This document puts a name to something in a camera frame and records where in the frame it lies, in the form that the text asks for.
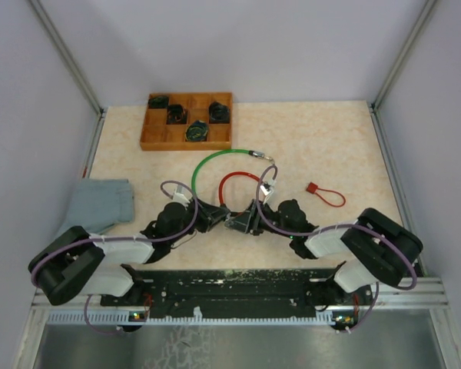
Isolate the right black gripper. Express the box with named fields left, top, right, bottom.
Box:
left=226, top=198, right=295, bottom=238

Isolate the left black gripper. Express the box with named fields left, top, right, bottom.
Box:
left=169, top=194, right=230, bottom=244

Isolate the red cable lock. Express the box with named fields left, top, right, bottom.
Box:
left=217, top=171, right=259, bottom=207

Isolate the green cable lock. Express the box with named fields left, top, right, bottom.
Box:
left=191, top=148, right=276, bottom=197

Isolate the thin red wire padlock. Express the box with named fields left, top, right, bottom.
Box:
left=306, top=182, right=347, bottom=208

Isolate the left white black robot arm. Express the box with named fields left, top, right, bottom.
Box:
left=28, top=200, right=231, bottom=306

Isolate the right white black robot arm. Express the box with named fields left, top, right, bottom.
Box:
left=224, top=199, right=423, bottom=304

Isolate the blue yellow rolled tie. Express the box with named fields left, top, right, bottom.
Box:
left=185, top=120, right=209, bottom=142

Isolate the black dotted rolled tie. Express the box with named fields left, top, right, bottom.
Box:
left=208, top=101, right=231, bottom=124

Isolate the wooden compartment tray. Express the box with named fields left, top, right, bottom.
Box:
left=140, top=92, right=233, bottom=151

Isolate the black orange rolled tie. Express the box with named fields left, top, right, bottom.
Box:
left=166, top=104, right=187, bottom=125

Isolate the folded blue jeans cloth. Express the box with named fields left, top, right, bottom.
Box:
left=56, top=178, right=134, bottom=237

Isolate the dark green rolled tie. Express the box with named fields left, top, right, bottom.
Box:
left=148, top=95, right=170, bottom=109

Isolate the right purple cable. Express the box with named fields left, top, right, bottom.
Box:
left=255, top=165, right=418, bottom=335

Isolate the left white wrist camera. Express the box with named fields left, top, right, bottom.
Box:
left=172, top=185, right=191, bottom=206

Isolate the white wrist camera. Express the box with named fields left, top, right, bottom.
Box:
left=172, top=185, right=191, bottom=206
left=260, top=179, right=276, bottom=204

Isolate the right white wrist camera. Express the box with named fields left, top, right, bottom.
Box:
left=260, top=179, right=276, bottom=204

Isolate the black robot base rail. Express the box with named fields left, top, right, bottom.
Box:
left=57, top=267, right=373, bottom=331

